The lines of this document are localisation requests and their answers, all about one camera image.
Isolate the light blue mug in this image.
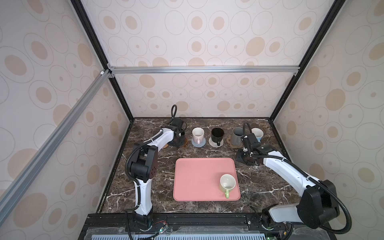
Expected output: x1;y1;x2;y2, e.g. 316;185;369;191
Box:
252;128;264;143

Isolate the black corner frame post left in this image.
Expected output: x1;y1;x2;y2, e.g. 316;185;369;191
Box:
70;0;134;122

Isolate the white mug pink handle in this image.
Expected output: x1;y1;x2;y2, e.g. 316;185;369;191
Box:
192;127;205;145

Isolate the silver aluminium rail back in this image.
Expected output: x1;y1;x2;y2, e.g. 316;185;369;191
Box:
110;65;300;75

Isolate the grey woven coaster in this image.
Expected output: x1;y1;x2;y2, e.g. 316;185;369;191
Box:
191;138;206;148

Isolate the paw print coaster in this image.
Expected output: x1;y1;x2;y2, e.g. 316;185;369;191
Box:
227;137;241;149

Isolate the multicolour woven coaster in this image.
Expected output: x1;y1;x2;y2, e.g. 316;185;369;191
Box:
209;138;224;148

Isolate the grey mug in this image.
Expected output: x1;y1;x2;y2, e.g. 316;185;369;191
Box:
231;127;243;148

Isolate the black mug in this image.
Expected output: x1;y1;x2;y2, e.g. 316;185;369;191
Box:
211;128;224;147

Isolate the silver aluminium rail left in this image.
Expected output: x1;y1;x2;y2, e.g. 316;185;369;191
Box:
1;70;112;225

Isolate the white mug green handle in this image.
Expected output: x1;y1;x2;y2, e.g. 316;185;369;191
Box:
220;174;237;199

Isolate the silver aluminium rail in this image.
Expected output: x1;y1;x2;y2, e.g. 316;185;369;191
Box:
110;65;300;75
1;70;112;225

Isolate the black corner frame post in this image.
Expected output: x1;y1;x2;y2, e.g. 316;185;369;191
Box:
270;0;346;123
70;0;134;122

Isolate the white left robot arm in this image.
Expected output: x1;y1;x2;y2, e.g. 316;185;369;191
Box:
125;125;186;228

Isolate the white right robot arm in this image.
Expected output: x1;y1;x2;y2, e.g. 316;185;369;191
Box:
236;145;353;235

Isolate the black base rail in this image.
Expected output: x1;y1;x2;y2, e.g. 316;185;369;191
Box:
78;213;336;240

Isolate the pink tray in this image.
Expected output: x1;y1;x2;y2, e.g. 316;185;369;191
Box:
173;158;241;202

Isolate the black corner frame post right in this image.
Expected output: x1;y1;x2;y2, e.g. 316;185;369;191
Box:
270;0;346;123

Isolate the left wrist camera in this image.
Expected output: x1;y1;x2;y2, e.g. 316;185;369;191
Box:
170;118;184;131

